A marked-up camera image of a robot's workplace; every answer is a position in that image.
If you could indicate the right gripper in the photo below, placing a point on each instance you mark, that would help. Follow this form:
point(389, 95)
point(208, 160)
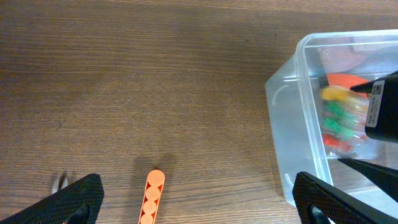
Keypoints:
point(381, 125)

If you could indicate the clear plastic container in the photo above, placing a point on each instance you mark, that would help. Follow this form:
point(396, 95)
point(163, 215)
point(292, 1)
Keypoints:
point(313, 130)

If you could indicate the orange perforated plastic bar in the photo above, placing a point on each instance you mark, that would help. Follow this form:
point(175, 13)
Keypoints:
point(153, 191)

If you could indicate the screwdriver set clear case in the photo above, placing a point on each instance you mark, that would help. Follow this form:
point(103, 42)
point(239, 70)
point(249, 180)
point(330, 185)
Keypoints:
point(343, 122)

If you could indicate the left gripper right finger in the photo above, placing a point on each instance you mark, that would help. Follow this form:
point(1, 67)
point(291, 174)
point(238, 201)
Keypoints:
point(320, 202)

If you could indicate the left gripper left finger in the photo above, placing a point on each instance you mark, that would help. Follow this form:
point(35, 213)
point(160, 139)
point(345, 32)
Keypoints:
point(79, 202)

